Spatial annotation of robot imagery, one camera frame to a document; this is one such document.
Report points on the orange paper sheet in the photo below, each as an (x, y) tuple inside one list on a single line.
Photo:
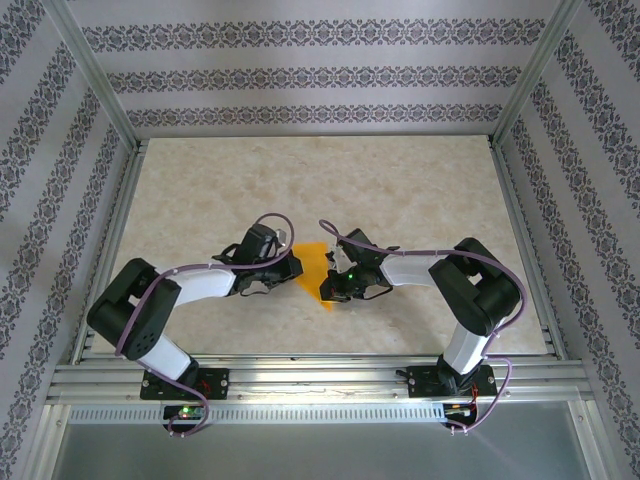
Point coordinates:
[(310, 270)]

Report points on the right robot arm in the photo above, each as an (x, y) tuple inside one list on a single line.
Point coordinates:
[(407, 270)]

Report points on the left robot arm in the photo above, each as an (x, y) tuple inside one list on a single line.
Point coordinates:
[(205, 285)]

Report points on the small controller board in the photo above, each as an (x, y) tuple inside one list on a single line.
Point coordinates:
[(460, 409)]

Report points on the controller board with green light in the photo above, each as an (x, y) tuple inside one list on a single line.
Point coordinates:
[(185, 412)]

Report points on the grey metal panel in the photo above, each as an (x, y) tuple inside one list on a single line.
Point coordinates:
[(320, 450)]

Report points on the white right gripper bracket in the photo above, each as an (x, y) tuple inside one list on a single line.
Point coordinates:
[(340, 260)]

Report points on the white gripper bracket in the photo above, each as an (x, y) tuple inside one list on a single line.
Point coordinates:
[(340, 260), (282, 237)]

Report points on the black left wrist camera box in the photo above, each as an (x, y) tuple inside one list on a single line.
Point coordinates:
[(259, 242)]

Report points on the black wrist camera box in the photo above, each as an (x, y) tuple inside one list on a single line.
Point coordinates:
[(357, 245), (259, 242)]

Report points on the white left gripper bracket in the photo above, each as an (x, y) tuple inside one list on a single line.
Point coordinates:
[(282, 237)]

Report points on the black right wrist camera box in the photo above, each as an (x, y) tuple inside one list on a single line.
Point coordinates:
[(357, 245)]

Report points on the aluminium mounting rail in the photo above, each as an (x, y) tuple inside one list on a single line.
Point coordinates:
[(320, 380)]

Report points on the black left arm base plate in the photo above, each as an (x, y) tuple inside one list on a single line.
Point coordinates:
[(220, 382)]

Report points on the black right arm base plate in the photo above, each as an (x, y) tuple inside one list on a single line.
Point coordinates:
[(425, 385)]

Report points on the aluminium side rail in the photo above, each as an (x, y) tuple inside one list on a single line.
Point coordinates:
[(114, 235)]

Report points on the aluminium frame post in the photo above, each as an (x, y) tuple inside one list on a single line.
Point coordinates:
[(90, 70), (535, 75)]

